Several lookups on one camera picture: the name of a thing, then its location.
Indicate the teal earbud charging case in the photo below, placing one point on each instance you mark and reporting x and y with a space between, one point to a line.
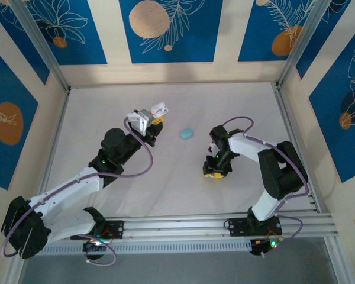
187 133

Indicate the aluminium frame post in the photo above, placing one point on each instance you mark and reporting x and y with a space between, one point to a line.
300 41
41 41

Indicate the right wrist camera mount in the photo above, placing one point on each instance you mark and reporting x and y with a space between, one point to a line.
212 147

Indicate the long aluminium base rail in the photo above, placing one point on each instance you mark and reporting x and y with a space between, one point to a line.
171 227

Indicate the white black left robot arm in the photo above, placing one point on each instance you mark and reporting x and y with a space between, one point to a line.
65 189

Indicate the aluminium table side rail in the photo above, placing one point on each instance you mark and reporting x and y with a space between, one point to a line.
59 127
289 118

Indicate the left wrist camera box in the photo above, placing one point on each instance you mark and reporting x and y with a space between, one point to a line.
145 121

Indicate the white earbud charging case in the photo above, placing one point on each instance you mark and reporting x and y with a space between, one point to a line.
158 108

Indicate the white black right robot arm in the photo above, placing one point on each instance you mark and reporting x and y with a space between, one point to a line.
248 148

